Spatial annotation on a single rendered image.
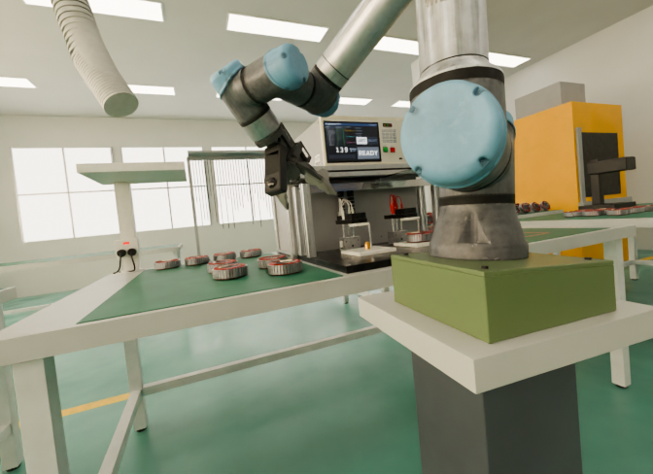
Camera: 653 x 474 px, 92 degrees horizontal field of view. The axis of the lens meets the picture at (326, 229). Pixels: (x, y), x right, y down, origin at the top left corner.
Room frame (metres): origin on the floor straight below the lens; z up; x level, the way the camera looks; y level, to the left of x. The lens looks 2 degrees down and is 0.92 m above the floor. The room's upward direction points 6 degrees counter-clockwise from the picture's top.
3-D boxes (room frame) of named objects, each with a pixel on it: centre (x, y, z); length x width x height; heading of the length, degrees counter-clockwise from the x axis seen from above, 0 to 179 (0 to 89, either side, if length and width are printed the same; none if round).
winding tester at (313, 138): (1.53, -0.15, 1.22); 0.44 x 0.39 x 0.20; 112
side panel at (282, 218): (1.47, 0.19, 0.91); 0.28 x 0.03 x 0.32; 22
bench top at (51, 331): (1.45, -0.16, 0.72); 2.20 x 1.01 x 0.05; 112
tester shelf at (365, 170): (1.52, -0.14, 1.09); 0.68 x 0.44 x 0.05; 112
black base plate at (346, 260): (1.24, -0.25, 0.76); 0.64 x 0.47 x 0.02; 112
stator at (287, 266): (1.01, 0.14, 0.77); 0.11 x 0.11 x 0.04
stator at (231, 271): (1.04, 0.33, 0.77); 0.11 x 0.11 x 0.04
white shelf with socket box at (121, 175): (1.41, 0.80, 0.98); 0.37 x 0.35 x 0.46; 112
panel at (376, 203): (1.46, -0.16, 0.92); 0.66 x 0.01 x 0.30; 112
